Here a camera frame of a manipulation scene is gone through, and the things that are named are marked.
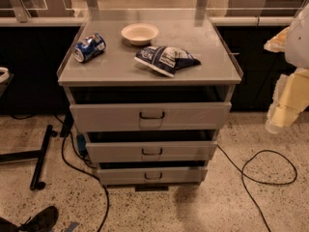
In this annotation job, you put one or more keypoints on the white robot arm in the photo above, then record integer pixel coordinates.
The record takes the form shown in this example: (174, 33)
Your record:
(293, 41)

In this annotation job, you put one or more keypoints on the grey drawer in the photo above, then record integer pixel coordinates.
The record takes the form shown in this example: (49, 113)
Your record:
(150, 116)
(150, 151)
(162, 175)

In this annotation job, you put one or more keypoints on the blue chip bag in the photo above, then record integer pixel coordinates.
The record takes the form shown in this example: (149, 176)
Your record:
(166, 59)

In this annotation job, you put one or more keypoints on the white paper bowl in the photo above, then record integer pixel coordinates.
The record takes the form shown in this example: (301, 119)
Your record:
(140, 33)

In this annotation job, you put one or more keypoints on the black metal stand base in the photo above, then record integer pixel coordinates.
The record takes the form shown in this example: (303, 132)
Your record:
(36, 155)

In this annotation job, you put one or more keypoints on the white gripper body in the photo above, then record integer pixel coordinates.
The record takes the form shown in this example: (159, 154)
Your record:
(298, 45)

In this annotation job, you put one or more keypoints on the grey bottom drawer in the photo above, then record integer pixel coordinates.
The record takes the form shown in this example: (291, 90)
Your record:
(162, 175)

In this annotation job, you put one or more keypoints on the grey top drawer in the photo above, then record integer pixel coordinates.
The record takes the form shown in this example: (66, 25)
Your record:
(150, 116)

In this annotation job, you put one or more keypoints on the blue crushed soda can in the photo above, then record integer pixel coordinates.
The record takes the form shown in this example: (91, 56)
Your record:
(89, 48)

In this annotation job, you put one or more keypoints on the grey drawer cabinet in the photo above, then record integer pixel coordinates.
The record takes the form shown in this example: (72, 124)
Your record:
(116, 77)

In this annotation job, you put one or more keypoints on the black shoe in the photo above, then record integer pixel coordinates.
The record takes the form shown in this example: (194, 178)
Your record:
(41, 222)

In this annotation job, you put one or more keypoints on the blue box behind cabinet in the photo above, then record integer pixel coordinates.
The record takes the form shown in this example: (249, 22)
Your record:
(81, 145)

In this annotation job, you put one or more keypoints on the white object at left edge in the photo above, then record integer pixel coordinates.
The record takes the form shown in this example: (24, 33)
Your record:
(4, 74)

